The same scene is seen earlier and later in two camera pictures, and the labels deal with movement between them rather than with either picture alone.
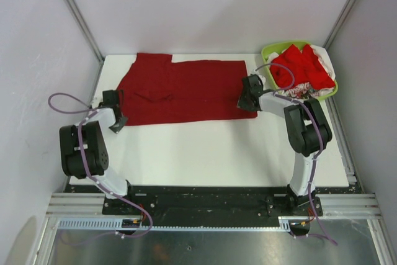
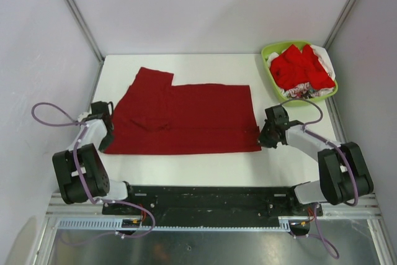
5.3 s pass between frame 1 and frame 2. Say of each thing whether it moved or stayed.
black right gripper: moved
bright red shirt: stayed
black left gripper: moved
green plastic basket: stayed
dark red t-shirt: moved
